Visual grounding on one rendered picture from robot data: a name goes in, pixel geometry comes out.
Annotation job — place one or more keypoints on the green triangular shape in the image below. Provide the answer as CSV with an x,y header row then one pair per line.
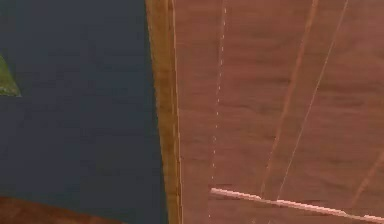
x,y
6,83

